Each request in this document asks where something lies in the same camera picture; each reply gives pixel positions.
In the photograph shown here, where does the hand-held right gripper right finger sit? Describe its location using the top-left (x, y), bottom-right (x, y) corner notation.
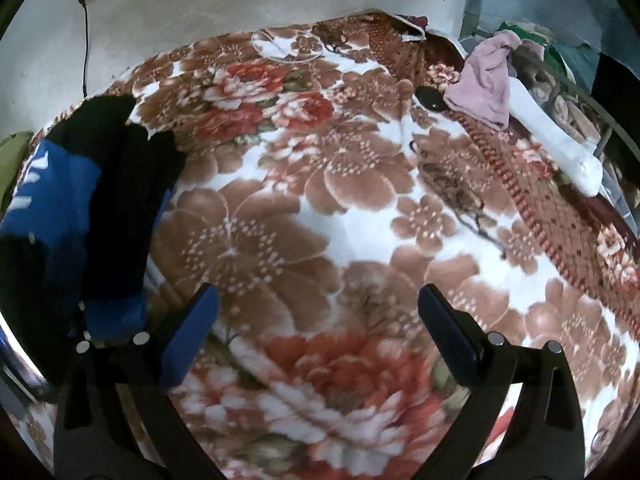
top-left (417, 284), bottom-right (587, 480)

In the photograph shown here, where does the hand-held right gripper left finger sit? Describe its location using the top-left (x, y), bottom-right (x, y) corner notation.
top-left (53, 284), bottom-right (222, 480)

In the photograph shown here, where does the blue and black jersey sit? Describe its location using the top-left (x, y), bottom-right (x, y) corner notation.
top-left (0, 94), bottom-right (188, 376)

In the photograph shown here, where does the pile of clothes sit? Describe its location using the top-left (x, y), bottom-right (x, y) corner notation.
top-left (492, 20), bottom-right (603, 146)

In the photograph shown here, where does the floral brown blanket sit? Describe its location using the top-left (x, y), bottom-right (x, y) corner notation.
top-left (10, 9), bottom-right (640, 480)

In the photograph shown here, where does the white sock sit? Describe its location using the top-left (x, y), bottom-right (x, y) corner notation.
top-left (506, 74), bottom-right (605, 198)

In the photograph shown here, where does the black oval object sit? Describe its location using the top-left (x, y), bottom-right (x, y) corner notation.
top-left (415, 86), bottom-right (449, 111)

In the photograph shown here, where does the olive green cloth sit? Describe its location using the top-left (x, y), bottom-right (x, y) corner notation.
top-left (0, 131), bottom-right (35, 211)

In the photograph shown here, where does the pink cloth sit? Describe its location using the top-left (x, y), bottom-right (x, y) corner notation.
top-left (444, 30), bottom-right (523, 131)

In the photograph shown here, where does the clear round plastic lid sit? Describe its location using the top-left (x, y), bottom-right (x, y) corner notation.
top-left (251, 27), bottom-right (325, 63)

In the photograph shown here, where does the metal bed frame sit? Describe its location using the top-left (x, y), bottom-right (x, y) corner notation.
top-left (457, 0), bottom-right (640, 231)

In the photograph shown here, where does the black power cable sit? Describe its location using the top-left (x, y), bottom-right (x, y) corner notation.
top-left (77, 0), bottom-right (92, 98)

